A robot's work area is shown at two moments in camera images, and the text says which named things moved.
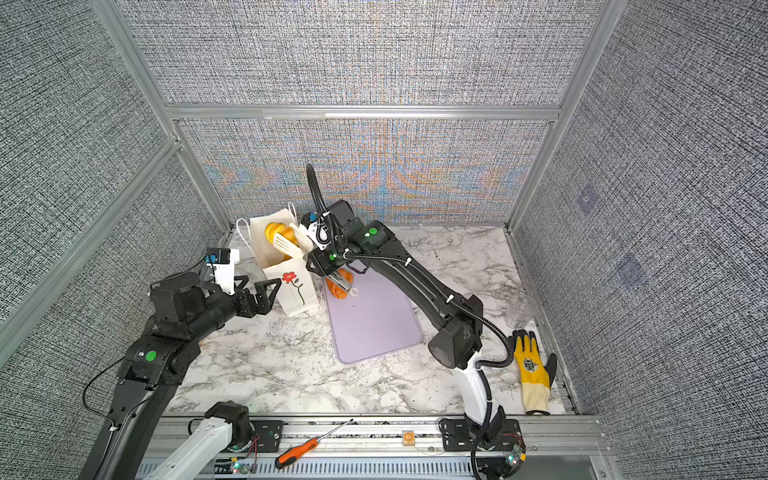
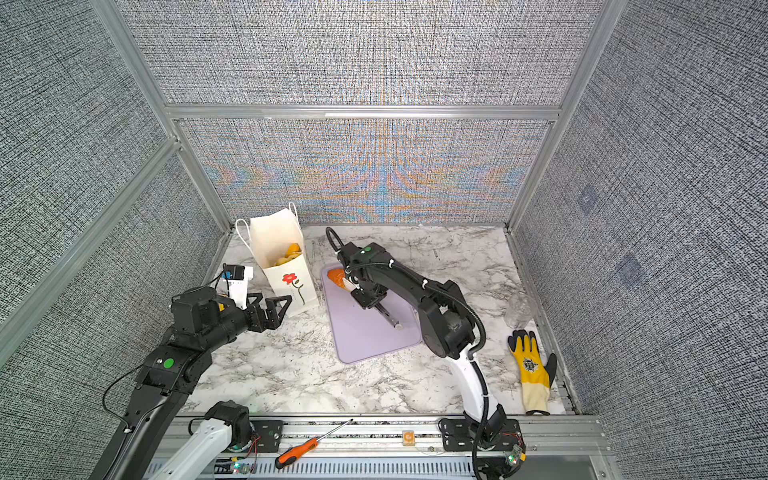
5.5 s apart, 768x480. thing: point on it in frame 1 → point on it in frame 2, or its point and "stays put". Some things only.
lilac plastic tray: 376,320 stays put
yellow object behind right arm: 536,377 stays put
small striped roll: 275,227 → 294,251
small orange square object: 408,438 stays put
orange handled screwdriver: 291,455 stays put
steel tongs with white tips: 293,240 → 352,287
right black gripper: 322,267 → 367,303
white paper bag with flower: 289,276 stays put
